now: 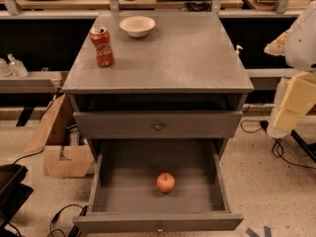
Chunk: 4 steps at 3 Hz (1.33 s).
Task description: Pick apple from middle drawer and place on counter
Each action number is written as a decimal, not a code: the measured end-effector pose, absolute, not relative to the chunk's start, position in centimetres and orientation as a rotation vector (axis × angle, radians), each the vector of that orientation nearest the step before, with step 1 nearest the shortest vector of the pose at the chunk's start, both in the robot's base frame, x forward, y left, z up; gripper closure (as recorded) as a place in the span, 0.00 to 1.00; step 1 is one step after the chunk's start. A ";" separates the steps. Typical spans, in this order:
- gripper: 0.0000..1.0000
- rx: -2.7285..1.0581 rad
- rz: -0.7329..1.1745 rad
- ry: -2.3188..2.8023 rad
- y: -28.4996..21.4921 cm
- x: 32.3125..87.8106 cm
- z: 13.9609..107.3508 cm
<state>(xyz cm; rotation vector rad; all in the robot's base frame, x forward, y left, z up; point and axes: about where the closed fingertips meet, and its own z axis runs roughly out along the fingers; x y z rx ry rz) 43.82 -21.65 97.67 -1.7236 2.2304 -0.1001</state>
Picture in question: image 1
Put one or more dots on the white ceramic bowl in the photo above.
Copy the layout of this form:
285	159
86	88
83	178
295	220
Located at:
137	26

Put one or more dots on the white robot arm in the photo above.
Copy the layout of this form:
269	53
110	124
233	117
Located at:
300	54

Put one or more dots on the small white pump bottle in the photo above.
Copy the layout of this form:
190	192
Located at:
238	49

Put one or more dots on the red apple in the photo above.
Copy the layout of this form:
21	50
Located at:
165	182

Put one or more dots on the black chair base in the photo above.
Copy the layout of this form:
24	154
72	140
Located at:
13	194

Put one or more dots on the grey wooden drawer cabinet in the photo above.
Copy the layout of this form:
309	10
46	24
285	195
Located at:
186	63

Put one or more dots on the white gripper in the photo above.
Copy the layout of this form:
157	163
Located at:
302	46

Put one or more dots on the black stand leg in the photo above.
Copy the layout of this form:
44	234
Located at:
310	149

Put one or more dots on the open grey middle drawer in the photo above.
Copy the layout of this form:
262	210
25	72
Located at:
124	196

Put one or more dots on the brown cardboard box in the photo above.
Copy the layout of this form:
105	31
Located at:
63	154

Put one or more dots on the red cola can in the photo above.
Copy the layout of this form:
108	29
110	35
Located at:
100	38

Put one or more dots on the closed grey top drawer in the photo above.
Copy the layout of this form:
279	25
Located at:
172	124

